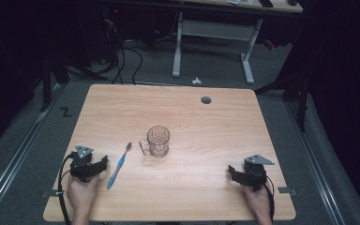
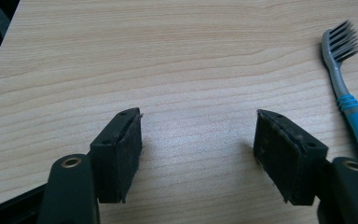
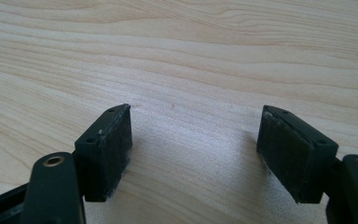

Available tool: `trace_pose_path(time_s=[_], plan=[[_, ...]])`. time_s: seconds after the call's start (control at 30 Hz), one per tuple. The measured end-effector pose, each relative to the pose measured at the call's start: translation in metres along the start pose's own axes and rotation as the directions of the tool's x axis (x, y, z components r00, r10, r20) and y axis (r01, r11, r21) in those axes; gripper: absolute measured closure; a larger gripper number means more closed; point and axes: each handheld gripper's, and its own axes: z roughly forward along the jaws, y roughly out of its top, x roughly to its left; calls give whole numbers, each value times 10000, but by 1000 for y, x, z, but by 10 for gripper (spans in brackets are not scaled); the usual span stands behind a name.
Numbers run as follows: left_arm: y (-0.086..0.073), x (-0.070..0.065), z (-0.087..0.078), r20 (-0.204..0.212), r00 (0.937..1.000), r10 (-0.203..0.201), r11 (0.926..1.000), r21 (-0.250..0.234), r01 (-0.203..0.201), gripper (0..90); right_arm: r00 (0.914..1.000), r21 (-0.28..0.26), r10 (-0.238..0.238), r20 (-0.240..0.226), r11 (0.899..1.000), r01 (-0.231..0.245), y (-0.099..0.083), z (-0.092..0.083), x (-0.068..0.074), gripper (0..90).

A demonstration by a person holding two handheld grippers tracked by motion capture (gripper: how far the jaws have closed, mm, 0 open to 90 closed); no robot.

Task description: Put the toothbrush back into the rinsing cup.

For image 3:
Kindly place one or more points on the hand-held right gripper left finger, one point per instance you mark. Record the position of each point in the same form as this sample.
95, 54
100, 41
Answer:
104, 155

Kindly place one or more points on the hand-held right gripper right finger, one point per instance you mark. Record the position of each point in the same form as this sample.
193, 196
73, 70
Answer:
295, 155

